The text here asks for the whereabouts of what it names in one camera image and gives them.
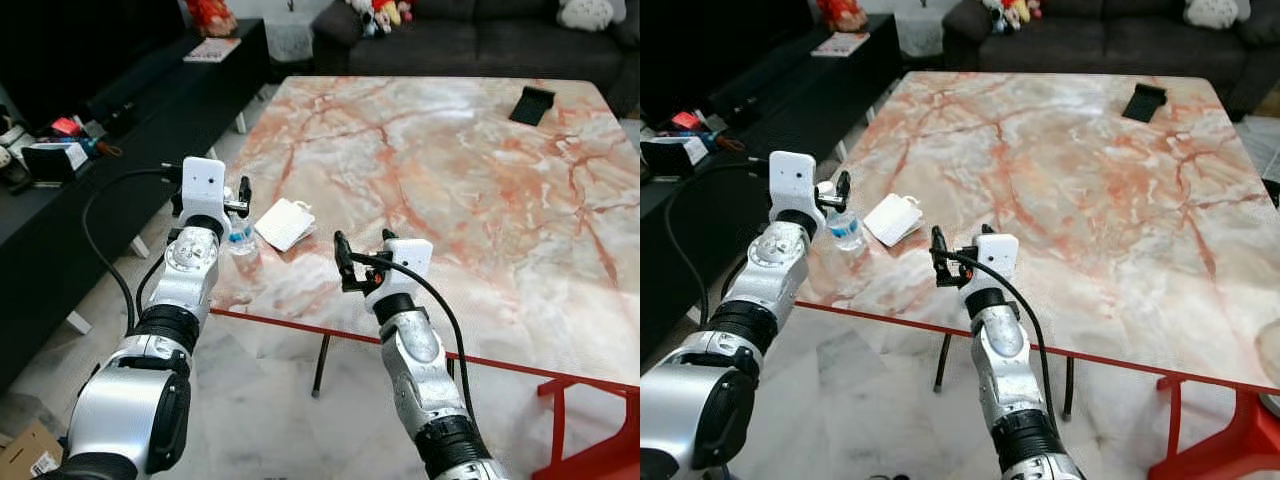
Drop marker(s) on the clear plastic water bottle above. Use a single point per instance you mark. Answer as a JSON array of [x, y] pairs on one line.
[[846, 230], [241, 236]]

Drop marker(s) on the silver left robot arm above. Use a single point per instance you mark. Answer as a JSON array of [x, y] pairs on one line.
[[120, 410], [690, 400]]

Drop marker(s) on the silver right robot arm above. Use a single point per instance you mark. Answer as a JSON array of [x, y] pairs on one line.
[[1005, 360], [420, 370]]

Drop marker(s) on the white paper packet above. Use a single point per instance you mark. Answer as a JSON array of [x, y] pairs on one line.
[[892, 218], [285, 225]]

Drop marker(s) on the black metal table leg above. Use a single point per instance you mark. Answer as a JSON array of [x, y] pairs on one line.
[[1069, 388], [321, 365], [943, 362]]

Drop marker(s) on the black low cabinet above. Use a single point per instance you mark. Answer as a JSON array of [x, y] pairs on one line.
[[60, 240], [720, 220]]

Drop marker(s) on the white red magazine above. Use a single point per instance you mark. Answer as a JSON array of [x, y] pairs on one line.
[[841, 44], [213, 50]]

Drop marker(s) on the black box with white label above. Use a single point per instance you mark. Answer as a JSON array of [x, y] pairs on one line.
[[55, 162], [675, 157]]

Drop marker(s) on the white lace side table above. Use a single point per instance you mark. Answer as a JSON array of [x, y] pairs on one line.
[[290, 38], [918, 33]]

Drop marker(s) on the small red box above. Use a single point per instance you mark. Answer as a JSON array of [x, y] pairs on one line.
[[66, 126], [686, 121]]

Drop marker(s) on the red plush toy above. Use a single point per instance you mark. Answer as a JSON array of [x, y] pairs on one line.
[[212, 16], [842, 13]]

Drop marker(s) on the black television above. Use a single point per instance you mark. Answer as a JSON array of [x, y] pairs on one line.
[[710, 45], [70, 50]]

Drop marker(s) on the dark grey sofa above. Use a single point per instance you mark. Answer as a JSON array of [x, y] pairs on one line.
[[480, 45], [1110, 40]]

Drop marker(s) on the colourful plush toy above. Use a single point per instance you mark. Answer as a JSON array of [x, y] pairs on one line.
[[1010, 12], [380, 14]]

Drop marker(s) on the white plush toy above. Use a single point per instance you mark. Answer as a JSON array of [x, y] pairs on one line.
[[1211, 12], [586, 13]]

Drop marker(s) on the pale round plate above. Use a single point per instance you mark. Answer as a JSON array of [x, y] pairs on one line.
[[1270, 365]]

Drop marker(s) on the brown cardboard box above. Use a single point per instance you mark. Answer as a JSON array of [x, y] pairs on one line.
[[28, 455]]

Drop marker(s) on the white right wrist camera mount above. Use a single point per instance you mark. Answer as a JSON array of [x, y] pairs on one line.
[[412, 258], [998, 255]]

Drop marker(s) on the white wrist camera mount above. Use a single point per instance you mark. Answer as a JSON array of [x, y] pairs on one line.
[[998, 255], [412, 258], [793, 175], [205, 180]]

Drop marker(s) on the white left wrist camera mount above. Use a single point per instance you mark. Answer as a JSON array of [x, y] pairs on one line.
[[205, 180], [793, 175]]

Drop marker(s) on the marble table with red frame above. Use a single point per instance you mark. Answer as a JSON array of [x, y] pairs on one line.
[[460, 200], [1080, 200]]

